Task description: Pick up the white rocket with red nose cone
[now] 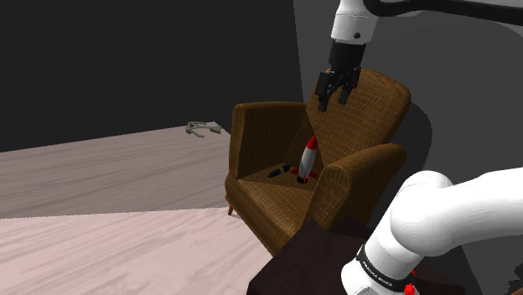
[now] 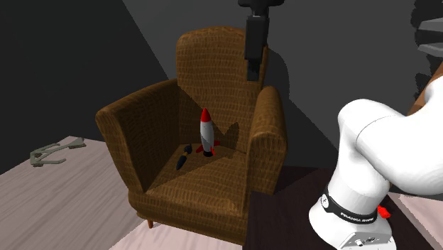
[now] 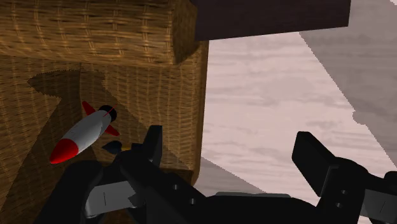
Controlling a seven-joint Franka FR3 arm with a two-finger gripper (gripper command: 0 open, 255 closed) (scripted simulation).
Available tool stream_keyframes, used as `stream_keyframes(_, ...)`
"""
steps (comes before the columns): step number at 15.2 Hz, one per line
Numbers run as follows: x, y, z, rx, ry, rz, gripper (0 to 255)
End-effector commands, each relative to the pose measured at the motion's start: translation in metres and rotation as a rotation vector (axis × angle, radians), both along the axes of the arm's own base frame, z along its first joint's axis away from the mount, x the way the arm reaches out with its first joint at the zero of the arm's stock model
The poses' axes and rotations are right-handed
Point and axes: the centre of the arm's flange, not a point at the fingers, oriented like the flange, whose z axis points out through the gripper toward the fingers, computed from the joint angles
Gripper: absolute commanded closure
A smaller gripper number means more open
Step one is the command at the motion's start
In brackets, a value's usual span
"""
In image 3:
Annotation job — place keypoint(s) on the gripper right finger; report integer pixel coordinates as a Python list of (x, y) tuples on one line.
[(338, 180)]

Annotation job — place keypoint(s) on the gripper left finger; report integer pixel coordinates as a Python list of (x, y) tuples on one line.
[(155, 186)]

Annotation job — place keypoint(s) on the dark blue and yellow toy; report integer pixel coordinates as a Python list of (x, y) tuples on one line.
[(112, 147)]

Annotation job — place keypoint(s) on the red and white toy rocket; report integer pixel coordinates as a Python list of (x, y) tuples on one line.
[(83, 131)]

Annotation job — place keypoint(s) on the brown wicker seat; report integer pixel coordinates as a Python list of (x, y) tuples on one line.
[(93, 37)]

